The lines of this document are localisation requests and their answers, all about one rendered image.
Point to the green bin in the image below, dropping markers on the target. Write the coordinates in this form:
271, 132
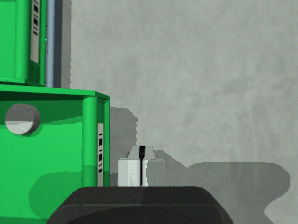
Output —
69, 150
23, 25

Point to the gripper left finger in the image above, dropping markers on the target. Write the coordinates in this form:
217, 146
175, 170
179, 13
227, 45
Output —
130, 169

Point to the grey steel disc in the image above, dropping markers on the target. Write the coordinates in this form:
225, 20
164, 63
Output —
22, 119

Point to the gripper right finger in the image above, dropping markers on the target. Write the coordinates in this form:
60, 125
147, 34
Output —
153, 169

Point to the dark grey metal shelf frame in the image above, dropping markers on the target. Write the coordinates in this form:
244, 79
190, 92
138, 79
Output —
54, 56

